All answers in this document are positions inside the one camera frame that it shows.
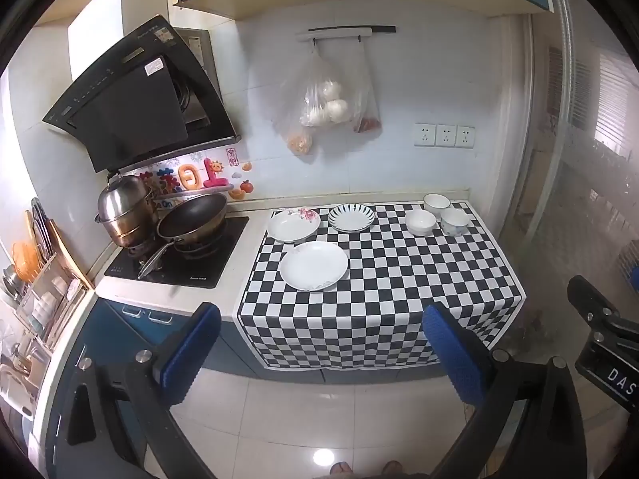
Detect black gas stove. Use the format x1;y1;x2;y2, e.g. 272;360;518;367
104;216;250;289

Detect clear bag of orange food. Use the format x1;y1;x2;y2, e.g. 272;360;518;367
284;127;315;156

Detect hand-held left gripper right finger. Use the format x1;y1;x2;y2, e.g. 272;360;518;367
422;302;589;479

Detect floral bowl with blue rim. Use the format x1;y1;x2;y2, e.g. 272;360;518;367
440;208;470;237

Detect white hood chimney cover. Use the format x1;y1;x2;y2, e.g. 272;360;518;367
67;0;125;83

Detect orange plastic colander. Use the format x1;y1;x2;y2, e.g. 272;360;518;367
12;242;43;280

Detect black white checkered cloth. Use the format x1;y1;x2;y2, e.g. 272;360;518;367
236;201;527;371

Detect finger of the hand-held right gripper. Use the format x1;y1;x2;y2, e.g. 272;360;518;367
567;275;621;331

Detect white bowl with dark rim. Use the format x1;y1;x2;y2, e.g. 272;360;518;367
423;193;452;219

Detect colourful wall stickers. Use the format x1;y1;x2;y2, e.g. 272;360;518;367
137;157;255;206

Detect clear bag of red food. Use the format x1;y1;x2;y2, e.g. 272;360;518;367
349;40;383;135

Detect metal dish rack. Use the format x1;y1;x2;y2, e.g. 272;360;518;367
0;197;95;412

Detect pink floral plate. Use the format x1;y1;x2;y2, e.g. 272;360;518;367
266;208;321;243

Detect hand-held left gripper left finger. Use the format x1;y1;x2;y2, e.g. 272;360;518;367
47;302;223;479

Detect black range hood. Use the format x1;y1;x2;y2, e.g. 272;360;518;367
42;15;241;174

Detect blue striped plate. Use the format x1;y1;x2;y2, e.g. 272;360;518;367
328;204;375;234

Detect white wall hook rail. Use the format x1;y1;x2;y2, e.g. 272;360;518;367
296;25;397;44

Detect plain white bowl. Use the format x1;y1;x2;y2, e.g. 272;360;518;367
404;210;437;237

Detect wooden cutting board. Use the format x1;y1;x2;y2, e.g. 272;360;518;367
47;218;95;291

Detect clear bag of white buns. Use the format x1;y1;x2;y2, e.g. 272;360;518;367
272;42;371;133

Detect plain white plate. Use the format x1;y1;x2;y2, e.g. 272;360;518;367
279;241;349;291

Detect stainless steel steamer pot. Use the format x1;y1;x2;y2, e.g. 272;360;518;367
95;172;161;249

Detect glass sliding door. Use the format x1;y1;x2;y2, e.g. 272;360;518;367
528;0;639;310

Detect dark frying pan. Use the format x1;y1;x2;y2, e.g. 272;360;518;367
137;194;229;280

